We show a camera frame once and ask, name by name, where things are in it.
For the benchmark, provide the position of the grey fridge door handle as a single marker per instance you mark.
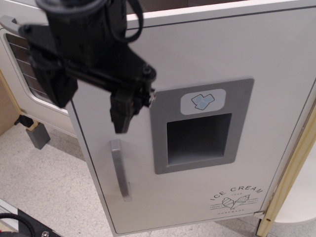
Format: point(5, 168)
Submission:
point(117, 157)

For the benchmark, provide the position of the wooden side frame post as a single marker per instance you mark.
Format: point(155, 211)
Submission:
point(298, 157)

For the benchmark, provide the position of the grey oven door handle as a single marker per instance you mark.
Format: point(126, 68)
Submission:
point(10, 24)

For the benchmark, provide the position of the grey cabinet foot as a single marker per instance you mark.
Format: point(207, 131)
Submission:
point(39, 136)

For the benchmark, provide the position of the white toy oven door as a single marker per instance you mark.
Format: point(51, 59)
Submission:
point(18, 73)

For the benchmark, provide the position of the white toy fridge door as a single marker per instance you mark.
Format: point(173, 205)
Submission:
point(235, 84)

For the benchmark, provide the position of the light wooden left panel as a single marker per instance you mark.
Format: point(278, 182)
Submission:
point(9, 108)

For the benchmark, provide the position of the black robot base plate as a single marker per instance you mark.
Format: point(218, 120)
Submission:
point(23, 225)

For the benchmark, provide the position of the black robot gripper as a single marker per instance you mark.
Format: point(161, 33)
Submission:
point(89, 40)

